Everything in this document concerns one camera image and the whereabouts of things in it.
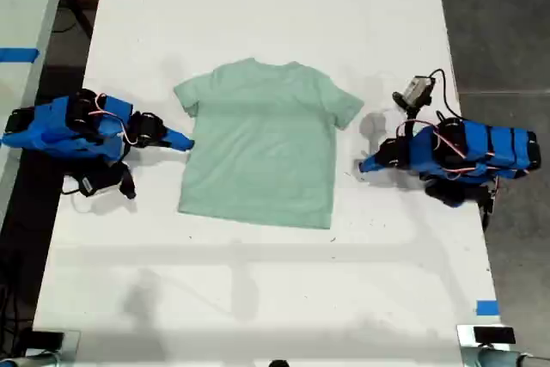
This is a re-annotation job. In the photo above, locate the thin black cable loop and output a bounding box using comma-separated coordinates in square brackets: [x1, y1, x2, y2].
[51, 0, 95, 40]

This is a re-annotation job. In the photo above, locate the pale green T-shirt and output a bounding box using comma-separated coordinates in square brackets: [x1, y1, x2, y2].
[173, 57, 365, 230]

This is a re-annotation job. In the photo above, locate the metal clamp plate black pad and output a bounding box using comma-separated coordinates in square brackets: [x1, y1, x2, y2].
[455, 323, 517, 353]

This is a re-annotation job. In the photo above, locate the arm grey camera box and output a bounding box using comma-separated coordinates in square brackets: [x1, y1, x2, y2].
[392, 76, 436, 110]

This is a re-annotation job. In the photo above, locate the short blue tape strip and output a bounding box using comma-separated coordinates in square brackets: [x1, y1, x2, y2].
[475, 299, 501, 317]

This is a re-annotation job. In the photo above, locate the grey metal pipe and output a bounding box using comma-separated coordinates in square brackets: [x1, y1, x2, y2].
[0, 352, 61, 367]
[461, 346, 550, 367]

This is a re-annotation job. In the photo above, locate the white side table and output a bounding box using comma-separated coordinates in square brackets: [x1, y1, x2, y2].
[0, 0, 72, 224]

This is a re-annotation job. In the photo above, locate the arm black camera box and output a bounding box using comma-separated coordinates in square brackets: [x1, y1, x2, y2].
[79, 168, 122, 199]

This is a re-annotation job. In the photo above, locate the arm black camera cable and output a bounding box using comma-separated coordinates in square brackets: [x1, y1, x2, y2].
[428, 68, 464, 122]
[61, 173, 87, 196]

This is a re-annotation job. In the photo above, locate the long blue tape strip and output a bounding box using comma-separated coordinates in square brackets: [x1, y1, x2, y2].
[0, 46, 41, 64]

